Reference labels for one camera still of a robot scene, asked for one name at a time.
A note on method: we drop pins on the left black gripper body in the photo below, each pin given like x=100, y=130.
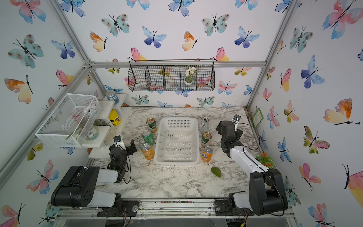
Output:
x=127, y=152

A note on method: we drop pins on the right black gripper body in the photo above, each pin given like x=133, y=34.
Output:
x=220, y=126

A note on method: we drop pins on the green gold-top can white band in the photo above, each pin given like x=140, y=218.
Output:
x=206, y=139

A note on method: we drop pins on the orange Fanta can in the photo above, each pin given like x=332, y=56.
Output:
x=207, y=153

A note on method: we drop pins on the white silver tall can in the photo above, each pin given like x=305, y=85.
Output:
x=204, y=125

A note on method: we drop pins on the orange yellow soda can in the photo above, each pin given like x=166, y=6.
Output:
x=147, y=151

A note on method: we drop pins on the green soda can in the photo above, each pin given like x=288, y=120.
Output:
x=148, y=137

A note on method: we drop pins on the green gold-top beer can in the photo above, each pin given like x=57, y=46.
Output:
x=151, y=122

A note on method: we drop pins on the white plastic perforated basket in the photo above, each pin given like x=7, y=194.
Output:
x=177, y=142

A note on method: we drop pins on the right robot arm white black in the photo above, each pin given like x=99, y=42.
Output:
x=266, y=194

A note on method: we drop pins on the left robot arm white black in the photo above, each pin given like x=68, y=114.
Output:
x=77, y=189

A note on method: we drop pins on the green leaf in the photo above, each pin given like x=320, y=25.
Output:
x=216, y=171

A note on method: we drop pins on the round patterned ceramic jar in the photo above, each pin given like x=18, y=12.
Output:
x=92, y=134

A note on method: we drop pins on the flower pot with pompom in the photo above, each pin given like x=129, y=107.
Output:
x=266, y=160

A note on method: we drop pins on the yellow bottle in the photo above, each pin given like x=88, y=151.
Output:
x=114, y=118

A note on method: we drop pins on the blue lidded jar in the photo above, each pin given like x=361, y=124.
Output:
x=111, y=96

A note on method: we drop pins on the white flowers in vase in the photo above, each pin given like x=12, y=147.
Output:
x=190, y=75

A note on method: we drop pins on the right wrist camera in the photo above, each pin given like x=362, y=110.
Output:
x=236, y=121

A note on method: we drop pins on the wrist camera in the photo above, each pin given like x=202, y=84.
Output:
x=236, y=121
x=119, y=142

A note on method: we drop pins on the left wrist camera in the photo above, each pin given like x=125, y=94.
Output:
x=119, y=142

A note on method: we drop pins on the green framed wall tag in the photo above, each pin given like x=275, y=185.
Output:
x=257, y=118

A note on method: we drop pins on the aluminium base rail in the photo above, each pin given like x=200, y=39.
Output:
x=158, y=209

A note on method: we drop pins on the white mesh wall basket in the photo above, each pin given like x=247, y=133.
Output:
x=70, y=121

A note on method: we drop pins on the black wire wall basket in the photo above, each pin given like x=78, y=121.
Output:
x=168, y=75

